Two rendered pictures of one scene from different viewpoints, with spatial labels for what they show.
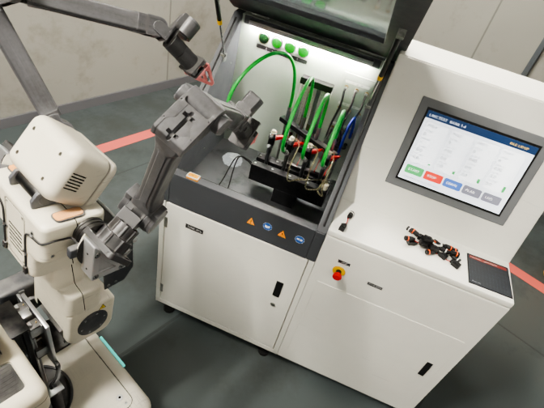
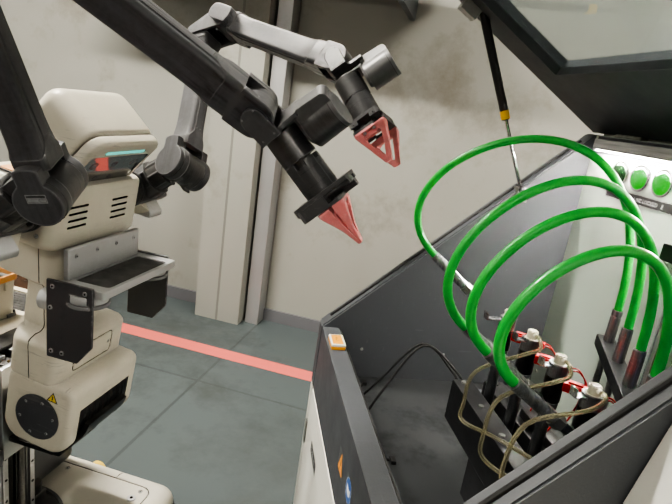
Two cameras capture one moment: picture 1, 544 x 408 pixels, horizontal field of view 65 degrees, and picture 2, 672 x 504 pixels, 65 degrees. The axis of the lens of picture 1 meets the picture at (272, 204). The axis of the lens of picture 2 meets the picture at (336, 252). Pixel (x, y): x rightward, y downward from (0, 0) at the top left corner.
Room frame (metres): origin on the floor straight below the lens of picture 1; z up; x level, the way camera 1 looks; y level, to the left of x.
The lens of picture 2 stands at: (0.92, -0.62, 1.43)
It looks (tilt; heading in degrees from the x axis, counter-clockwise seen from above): 16 degrees down; 70
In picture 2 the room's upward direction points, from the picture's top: 9 degrees clockwise
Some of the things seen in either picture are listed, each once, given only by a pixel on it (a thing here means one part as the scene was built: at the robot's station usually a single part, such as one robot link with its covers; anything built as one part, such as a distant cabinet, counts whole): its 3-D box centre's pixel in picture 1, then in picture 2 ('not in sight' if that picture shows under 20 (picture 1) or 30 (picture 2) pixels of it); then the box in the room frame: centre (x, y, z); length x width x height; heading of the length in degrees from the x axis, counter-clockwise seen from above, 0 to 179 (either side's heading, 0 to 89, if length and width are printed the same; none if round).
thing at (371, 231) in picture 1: (419, 248); not in sight; (1.24, -0.59, 0.96); 0.70 x 0.22 x 0.03; 80
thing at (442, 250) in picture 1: (433, 244); not in sight; (1.23, -0.63, 1.01); 0.23 x 0.11 x 0.06; 80
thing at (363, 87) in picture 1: (347, 111); not in sight; (1.72, -0.21, 1.20); 0.13 x 0.03 x 0.31; 80
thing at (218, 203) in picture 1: (240, 212); (348, 443); (1.27, 0.11, 0.87); 0.62 x 0.04 x 0.16; 80
